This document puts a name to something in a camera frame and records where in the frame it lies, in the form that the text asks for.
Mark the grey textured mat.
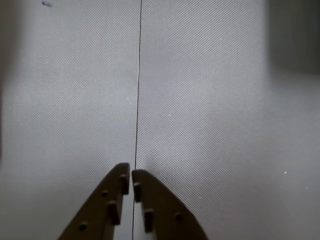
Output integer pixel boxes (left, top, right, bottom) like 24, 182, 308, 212
0, 0, 142, 240
131, 0, 320, 240

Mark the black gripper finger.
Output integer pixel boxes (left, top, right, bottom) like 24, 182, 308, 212
58, 162, 131, 240
131, 169, 209, 240

